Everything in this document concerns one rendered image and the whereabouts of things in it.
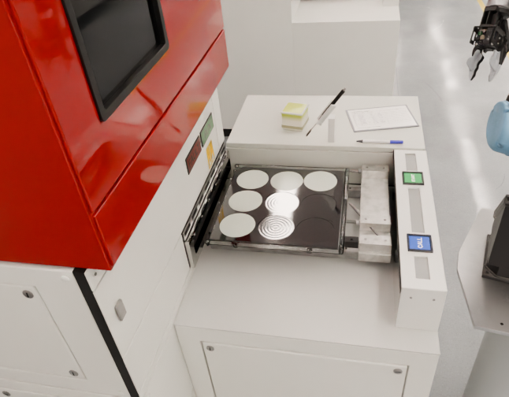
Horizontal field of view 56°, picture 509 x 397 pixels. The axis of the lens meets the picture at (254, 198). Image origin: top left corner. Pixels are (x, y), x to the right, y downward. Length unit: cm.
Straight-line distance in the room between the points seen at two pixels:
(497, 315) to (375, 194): 46
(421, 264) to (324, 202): 37
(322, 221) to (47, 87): 87
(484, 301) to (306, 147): 67
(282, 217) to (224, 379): 47
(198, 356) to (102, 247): 62
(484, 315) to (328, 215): 45
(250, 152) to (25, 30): 105
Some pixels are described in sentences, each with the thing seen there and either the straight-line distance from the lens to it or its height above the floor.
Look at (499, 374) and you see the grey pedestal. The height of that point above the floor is 45.
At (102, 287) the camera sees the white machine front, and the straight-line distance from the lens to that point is 89.
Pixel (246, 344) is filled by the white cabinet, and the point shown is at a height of 77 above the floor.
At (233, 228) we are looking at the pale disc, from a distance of 132.
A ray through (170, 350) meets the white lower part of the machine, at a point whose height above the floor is 77.
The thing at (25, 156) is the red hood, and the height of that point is 144.
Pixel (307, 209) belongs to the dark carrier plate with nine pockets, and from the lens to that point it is 136.
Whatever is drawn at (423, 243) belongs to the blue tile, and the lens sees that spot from 119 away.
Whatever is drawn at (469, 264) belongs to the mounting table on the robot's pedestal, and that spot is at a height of 82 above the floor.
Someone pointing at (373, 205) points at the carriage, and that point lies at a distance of 141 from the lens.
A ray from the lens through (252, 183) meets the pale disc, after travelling 147.
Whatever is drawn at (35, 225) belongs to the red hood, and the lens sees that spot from 81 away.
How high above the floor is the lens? 177
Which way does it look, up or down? 38 degrees down
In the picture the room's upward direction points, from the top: 6 degrees counter-clockwise
